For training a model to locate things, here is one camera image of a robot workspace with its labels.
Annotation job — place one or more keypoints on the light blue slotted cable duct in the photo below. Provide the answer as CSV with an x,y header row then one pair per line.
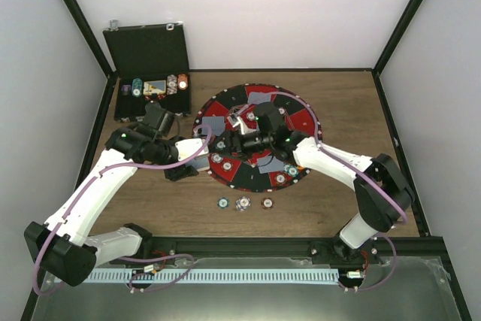
x,y
221,276

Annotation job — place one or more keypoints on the metal sheet front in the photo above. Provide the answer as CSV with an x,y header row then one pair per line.
x,y
411,288

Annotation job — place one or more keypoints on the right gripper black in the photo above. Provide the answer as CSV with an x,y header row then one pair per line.
x,y
230,136

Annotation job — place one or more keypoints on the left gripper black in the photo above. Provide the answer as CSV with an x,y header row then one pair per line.
x,y
180,172

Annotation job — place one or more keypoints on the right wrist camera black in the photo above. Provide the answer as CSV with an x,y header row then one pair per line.
x,y
269,119

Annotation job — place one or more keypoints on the brown poker chip stack table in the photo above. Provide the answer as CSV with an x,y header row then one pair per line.
x,y
267,203

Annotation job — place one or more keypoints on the blue card bottom seat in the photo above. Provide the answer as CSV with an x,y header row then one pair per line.
x,y
269,164

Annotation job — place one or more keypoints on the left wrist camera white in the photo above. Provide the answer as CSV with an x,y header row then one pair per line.
x,y
187,147

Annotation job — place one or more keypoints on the black poker case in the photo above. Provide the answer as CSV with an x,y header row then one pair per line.
x,y
149,52

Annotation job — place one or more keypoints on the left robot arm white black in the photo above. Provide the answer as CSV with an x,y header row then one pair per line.
x,y
62,245

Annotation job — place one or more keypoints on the purple chip stack in case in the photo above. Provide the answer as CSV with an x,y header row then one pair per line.
x,y
126,89

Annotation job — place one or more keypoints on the green poker chip stack table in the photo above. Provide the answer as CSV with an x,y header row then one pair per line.
x,y
223,203

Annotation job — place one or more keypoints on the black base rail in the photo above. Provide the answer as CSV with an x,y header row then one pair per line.
x,y
320,250

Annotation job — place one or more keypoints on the black aluminium frame post left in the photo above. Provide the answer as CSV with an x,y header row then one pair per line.
x,y
81,21

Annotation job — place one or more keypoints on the card deck in case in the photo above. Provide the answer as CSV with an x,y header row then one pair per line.
x,y
154,87

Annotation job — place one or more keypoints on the blue white chips in case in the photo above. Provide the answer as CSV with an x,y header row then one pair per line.
x,y
172,86

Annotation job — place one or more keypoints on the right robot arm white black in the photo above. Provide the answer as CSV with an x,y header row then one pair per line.
x,y
381,191

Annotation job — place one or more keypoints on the black aluminium frame post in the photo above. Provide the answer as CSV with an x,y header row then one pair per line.
x,y
81,21
397,34

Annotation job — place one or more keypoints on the blue card seat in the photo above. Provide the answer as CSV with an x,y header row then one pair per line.
x,y
215,123
258,97
269,164

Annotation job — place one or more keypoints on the green chip stack in case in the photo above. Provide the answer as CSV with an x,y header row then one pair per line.
x,y
137,87

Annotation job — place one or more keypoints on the round red black poker mat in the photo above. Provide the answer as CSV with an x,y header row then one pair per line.
x,y
232,104

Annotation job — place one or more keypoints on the black aluminium frame post right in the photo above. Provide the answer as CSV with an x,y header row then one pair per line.
x,y
397,34

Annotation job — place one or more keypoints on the orange chips in case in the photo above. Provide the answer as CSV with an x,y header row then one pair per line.
x,y
182,81

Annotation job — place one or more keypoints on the blue card top seat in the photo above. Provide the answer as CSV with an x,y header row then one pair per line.
x,y
258,97

